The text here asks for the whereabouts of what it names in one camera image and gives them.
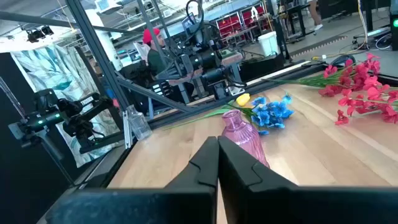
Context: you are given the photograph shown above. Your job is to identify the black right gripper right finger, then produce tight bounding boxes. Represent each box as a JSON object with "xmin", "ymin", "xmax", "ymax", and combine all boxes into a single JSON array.
[{"xmin": 217, "ymin": 135, "xmax": 398, "ymax": 224}]

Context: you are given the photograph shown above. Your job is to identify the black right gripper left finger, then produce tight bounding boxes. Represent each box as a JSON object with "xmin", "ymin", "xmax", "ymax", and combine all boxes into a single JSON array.
[{"xmin": 46, "ymin": 136, "xmax": 220, "ymax": 224}]

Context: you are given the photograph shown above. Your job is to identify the blue flower bunch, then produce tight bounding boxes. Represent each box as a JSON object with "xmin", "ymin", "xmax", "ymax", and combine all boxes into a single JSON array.
[{"xmin": 229, "ymin": 94, "xmax": 295, "ymax": 136}]

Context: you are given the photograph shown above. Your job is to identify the yellow tulip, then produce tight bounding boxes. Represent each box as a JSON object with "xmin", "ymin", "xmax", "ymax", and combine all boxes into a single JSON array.
[{"xmin": 161, "ymin": 92, "xmax": 252, "ymax": 131}]

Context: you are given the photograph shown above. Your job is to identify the dense red flower bunch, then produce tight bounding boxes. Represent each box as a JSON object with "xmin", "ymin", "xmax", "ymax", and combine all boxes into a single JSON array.
[{"xmin": 317, "ymin": 82, "xmax": 398, "ymax": 126}]

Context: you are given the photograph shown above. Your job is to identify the sparse red flower bunch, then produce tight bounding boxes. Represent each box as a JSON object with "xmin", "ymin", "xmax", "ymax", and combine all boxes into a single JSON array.
[{"xmin": 262, "ymin": 52, "xmax": 383, "ymax": 98}]

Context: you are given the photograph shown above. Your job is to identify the pink ribbed glass vase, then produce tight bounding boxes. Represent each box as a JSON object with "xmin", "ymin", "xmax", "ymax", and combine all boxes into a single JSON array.
[{"xmin": 221, "ymin": 109, "xmax": 271, "ymax": 169}]

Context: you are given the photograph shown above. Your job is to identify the clear glass vase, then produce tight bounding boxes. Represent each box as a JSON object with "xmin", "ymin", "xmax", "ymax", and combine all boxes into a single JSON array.
[{"xmin": 126, "ymin": 104, "xmax": 153, "ymax": 141}]

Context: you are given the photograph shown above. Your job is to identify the person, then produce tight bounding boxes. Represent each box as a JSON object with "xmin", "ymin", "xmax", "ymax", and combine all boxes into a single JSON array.
[
  {"xmin": 141, "ymin": 27, "xmax": 175, "ymax": 82},
  {"xmin": 306, "ymin": 0, "xmax": 324, "ymax": 32}
]

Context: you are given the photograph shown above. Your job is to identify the white bucket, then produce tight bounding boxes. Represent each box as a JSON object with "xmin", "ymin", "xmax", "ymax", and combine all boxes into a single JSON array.
[{"xmin": 257, "ymin": 30, "xmax": 280, "ymax": 57}]

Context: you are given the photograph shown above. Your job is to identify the red storage bin shelves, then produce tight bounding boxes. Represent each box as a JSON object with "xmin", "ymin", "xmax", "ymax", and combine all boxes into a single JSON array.
[{"xmin": 216, "ymin": 4, "xmax": 270, "ymax": 41}]

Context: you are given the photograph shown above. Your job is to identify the leaf patterned cloth backdrop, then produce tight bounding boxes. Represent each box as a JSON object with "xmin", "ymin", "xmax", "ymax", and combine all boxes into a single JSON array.
[{"xmin": 11, "ymin": 43, "xmax": 124, "ymax": 169}]

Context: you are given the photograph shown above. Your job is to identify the black device with green light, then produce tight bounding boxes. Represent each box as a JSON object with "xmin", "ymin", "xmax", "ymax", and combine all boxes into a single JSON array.
[{"xmin": 390, "ymin": 0, "xmax": 398, "ymax": 50}]

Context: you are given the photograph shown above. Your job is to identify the black spotlights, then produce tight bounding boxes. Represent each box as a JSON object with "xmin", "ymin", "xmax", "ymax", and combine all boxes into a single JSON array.
[{"xmin": 26, "ymin": 25, "xmax": 54, "ymax": 44}]

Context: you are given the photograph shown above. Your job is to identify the black aluminium table frame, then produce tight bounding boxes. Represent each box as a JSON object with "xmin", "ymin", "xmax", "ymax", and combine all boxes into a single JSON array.
[{"xmin": 74, "ymin": 62, "xmax": 326, "ymax": 189}]

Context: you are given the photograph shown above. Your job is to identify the grey aluminium overhead frame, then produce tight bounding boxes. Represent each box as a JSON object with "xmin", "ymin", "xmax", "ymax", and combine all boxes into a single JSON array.
[{"xmin": 0, "ymin": 0, "xmax": 193, "ymax": 150}]

